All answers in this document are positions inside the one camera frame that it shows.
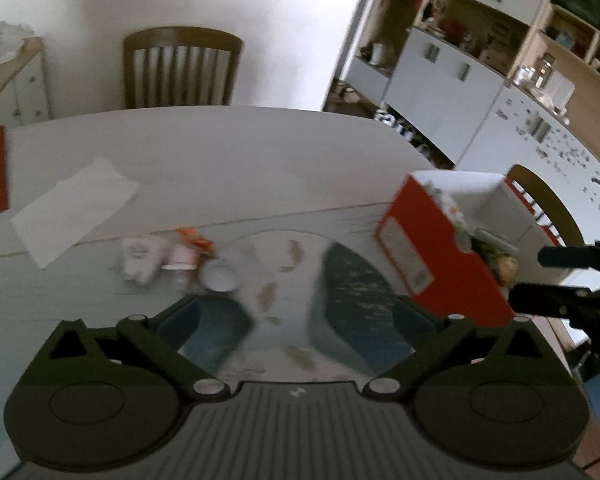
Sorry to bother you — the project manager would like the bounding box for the small round tin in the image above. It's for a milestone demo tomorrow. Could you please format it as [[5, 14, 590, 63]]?
[[199, 259, 240, 292]]

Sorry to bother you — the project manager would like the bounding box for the pink small box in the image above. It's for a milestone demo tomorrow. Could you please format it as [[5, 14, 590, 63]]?
[[161, 244, 200, 271]]

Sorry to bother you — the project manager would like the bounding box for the red cardboard box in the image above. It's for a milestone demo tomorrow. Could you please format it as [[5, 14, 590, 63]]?
[[376, 170, 569, 327]]

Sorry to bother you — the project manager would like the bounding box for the white sideboard cabinet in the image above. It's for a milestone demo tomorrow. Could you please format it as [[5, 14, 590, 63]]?
[[0, 37, 53, 129]]

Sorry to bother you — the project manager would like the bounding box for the right wooden chair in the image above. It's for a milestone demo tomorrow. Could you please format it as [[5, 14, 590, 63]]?
[[507, 165, 584, 247]]

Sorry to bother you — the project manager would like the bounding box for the white paper sheet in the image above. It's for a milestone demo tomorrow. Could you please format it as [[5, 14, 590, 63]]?
[[12, 158, 140, 269]]

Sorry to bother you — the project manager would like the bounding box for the wooden chair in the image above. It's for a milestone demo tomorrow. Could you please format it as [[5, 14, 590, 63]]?
[[507, 165, 584, 247], [122, 26, 244, 110]]

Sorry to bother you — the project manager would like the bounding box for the orange toy ornament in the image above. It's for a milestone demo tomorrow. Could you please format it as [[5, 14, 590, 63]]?
[[176, 228, 216, 256]]

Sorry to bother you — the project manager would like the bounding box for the far wooden chair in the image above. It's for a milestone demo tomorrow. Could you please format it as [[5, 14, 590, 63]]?
[[122, 26, 244, 110]]

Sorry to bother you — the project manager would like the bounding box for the white wall cabinet unit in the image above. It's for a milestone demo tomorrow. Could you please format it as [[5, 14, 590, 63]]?
[[344, 0, 600, 237]]

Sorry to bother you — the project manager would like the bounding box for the white plush toy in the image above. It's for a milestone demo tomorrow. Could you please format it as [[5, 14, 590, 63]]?
[[121, 235, 170, 286]]

